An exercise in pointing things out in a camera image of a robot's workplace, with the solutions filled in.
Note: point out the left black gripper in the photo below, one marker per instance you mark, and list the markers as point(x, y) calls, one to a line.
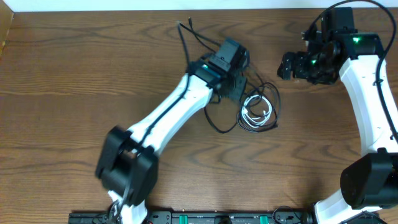
point(237, 86)

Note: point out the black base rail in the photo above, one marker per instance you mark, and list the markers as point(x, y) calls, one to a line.
point(167, 217)

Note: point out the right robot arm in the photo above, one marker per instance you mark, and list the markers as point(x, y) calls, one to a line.
point(337, 51)

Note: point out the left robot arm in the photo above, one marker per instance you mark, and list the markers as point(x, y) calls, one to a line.
point(129, 161)

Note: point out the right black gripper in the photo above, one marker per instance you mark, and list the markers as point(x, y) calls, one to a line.
point(286, 66)

